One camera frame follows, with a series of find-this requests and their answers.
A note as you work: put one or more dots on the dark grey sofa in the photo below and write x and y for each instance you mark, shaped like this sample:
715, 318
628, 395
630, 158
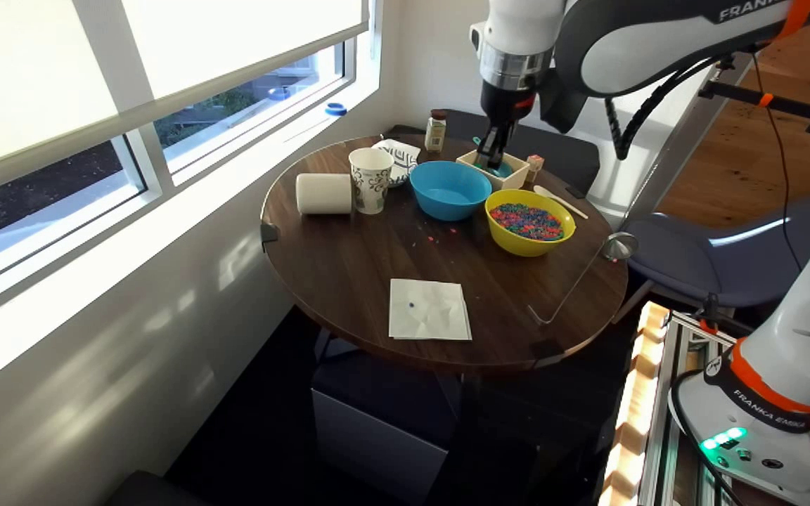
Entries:
570, 157

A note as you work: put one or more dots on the white paper napkin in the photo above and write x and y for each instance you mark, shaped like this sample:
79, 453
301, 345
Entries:
429, 311

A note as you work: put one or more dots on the aluminium frame with wooden blocks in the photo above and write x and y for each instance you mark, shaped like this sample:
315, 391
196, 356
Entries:
646, 411

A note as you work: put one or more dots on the yellow bowl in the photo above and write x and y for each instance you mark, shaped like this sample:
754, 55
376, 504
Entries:
505, 241

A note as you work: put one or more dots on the colourful cereal heap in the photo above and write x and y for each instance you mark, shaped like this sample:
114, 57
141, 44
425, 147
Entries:
528, 220

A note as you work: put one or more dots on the brown jar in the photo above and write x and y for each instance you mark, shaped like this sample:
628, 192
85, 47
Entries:
436, 134

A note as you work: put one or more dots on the blue tape roll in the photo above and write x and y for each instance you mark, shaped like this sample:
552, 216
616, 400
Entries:
336, 109

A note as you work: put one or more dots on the white paper towel roll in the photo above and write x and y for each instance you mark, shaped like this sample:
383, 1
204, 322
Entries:
321, 196

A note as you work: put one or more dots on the blue chair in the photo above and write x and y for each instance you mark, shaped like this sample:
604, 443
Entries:
732, 255

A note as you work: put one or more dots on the white window blind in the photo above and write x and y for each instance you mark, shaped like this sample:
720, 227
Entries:
50, 85

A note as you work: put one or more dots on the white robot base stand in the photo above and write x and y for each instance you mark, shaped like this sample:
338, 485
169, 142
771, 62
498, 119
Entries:
649, 158

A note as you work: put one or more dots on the patterned paper cup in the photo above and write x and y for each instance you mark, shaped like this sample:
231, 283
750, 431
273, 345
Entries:
373, 183

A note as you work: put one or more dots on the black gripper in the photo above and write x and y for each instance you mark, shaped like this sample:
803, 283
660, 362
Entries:
507, 106

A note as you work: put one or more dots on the blue bowl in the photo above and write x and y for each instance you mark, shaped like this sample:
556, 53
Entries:
449, 192

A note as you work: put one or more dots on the grey box under table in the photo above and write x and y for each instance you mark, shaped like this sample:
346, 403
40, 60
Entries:
377, 440

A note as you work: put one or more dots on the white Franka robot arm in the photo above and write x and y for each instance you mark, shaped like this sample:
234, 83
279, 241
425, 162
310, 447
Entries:
630, 37

